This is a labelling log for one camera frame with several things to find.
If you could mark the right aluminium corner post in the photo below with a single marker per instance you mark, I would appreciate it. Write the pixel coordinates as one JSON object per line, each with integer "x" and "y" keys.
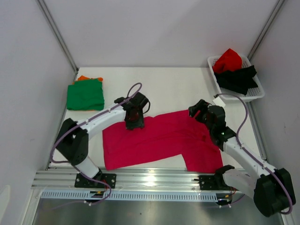
{"x": 266, "y": 27}

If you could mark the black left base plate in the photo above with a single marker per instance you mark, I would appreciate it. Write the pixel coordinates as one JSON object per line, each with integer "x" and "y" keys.
{"x": 97, "y": 182}

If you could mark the black t shirt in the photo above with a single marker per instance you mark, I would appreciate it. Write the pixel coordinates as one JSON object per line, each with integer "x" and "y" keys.
{"x": 238, "y": 81}

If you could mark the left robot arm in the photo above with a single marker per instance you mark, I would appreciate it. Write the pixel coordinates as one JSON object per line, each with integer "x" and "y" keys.
{"x": 74, "y": 136}

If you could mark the orange folded t shirt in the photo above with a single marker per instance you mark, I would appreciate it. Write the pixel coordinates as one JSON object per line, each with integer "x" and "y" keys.
{"x": 83, "y": 78}

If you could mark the white slotted cable duct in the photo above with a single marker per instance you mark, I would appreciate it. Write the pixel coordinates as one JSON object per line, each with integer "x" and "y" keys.
{"x": 130, "y": 195}

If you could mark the left aluminium corner post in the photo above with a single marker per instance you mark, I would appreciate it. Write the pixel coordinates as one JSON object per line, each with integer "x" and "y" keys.
{"x": 56, "y": 32}

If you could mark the green folded t shirt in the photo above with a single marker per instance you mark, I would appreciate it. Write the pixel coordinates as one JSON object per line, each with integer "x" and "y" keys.
{"x": 86, "y": 95}

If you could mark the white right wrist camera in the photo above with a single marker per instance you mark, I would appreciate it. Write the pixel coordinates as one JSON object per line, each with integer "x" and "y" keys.
{"x": 219, "y": 102}

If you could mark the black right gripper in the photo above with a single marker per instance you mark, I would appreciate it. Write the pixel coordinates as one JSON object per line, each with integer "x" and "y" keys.
{"x": 197, "y": 112}

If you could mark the red t shirt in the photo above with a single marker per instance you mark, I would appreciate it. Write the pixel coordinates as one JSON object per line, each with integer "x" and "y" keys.
{"x": 229, "y": 61}

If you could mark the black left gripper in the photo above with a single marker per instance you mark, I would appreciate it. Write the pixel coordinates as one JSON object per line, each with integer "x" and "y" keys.
{"x": 139, "y": 124}

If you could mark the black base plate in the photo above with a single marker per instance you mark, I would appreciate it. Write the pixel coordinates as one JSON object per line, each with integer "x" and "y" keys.
{"x": 213, "y": 182}
{"x": 97, "y": 182}

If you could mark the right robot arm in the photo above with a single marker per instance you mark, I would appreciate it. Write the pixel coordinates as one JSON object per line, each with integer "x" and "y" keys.
{"x": 270, "y": 188}

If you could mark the pink t shirt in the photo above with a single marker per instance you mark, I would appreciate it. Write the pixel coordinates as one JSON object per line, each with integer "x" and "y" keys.
{"x": 164, "y": 136}

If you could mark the aluminium corner post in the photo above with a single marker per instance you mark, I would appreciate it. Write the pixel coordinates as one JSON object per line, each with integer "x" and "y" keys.
{"x": 56, "y": 32}
{"x": 266, "y": 27}

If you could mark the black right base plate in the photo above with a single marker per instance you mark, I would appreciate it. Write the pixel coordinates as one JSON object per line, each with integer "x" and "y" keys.
{"x": 213, "y": 182}

